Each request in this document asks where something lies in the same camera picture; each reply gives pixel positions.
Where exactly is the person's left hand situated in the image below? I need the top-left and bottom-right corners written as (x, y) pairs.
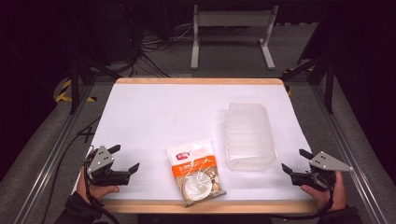
top-left (76, 166), bottom-right (120, 202)

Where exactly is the hand-held gripper cable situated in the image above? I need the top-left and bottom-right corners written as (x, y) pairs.
top-left (82, 148), bottom-right (121, 224)
top-left (270, 174), bottom-right (338, 222)

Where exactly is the white metal stand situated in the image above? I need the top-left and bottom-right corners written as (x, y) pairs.
top-left (190, 4), bottom-right (279, 71)

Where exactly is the white table sheet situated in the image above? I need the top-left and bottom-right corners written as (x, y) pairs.
top-left (72, 83), bottom-right (313, 201)

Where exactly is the right hand-held gripper cable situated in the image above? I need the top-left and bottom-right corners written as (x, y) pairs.
top-left (270, 174), bottom-right (338, 222)

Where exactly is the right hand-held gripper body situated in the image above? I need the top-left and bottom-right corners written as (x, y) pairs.
top-left (290, 150), bottom-right (355, 192)

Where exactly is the translucent ribbed plastic container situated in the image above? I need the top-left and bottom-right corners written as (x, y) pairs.
top-left (224, 102), bottom-right (278, 172)

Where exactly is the orange and clear snack packet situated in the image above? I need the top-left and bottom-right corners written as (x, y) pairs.
top-left (166, 139), bottom-right (227, 208)

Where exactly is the bundle of floor cables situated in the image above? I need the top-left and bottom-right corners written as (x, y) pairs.
top-left (122, 22), bottom-right (194, 78)

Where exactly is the black tripod stand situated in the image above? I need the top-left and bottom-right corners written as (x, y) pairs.
top-left (68, 57), bottom-right (123, 116)
top-left (280, 55), bottom-right (336, 115)

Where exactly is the aluminium floor rail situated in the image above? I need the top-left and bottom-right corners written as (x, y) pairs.
top-left (310, 83), bottom-right (389, 224)
top-left (12, 81), bottom-right (96, 224)

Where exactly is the black floor cable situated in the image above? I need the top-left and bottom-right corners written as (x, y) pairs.
top-left (40, 116), bottom-right (102, 224)

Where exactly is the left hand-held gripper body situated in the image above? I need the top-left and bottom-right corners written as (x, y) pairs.
top-left (84, 145), bottom-right (132, 188)

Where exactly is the yellow black hazard tape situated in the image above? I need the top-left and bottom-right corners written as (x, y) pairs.
top-left (54, 78), bottom-right (98, 104)
top-left (281, 66), bottom-right (314, 97)

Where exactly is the person's right hand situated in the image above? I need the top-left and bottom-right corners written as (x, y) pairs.
top-left (300, 171), bottom-right (347, 213)

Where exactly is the left hand-held gripper cable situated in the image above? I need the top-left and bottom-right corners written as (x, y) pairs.
top-left (82, 148), bottom-right (121, 224)

